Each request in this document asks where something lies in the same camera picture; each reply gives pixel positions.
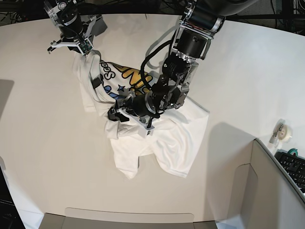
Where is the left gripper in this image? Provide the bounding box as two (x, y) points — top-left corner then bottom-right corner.
(107, 92), (163, 137)

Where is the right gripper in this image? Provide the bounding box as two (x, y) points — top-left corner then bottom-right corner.
(47, 15), (107, 55)

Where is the white printed t-shirt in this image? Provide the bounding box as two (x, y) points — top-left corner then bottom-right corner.
(72, 51), (209, 179)

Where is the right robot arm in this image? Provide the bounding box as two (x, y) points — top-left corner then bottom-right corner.
(44, 0), (107, 55)

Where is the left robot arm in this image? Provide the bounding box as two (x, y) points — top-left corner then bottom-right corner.
(108, 0), (254, 136)

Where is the clear tape roll dispenser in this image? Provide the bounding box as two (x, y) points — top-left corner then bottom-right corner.
(269, 119), (293, 148)

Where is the grey cardboard box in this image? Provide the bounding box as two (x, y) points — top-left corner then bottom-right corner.
(40, 139), (305, 229)

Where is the green tape roll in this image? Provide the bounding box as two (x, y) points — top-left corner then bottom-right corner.
(287, 148), (298, 157)

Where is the black computer keyboard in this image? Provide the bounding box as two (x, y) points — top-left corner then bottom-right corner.
(275, 150), (305, 194)

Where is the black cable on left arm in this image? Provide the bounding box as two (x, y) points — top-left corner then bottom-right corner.
(140, 38), (177, 120)

